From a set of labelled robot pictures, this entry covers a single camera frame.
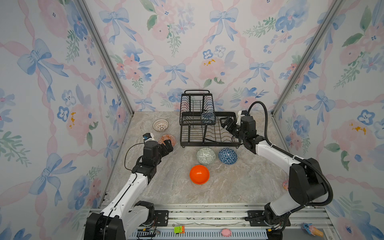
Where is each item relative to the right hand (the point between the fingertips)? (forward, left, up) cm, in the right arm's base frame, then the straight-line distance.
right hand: (223, 121), depth 87 cm
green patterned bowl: (-12, +9, -20) cm, 25 cm away
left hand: (-13, +33, -4) cm, 35 cm away
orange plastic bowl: (-26, +14, -17) cm, 34 cm away
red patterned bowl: (-1, +36, -16) cm, 39 cm away
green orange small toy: (-52, +23, -18) cm, 59 cm away
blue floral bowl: (+19, +7, -17) cm, 27 cm away
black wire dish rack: (-3, +13, 0) cm, 14 cm away
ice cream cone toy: (-50, -38, -19) cm, 66 cm away
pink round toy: (-52, +2, -19) cm, 56 cm away
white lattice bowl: (+12, +42, -18) cm, 47 cm away
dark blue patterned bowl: (-12, -4, -20) cm, 24 cm away
